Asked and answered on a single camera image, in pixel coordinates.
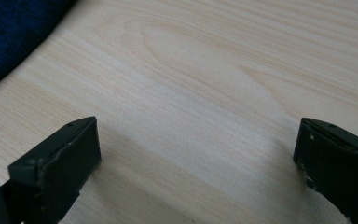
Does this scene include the dark blue cloth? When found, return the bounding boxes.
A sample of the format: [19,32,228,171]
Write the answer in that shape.
[0,0,77,95]

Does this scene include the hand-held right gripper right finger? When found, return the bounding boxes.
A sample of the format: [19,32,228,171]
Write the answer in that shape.
[293,117,358,224]

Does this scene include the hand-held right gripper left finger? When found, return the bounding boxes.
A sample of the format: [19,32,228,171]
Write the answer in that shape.
[0,116,103,224]

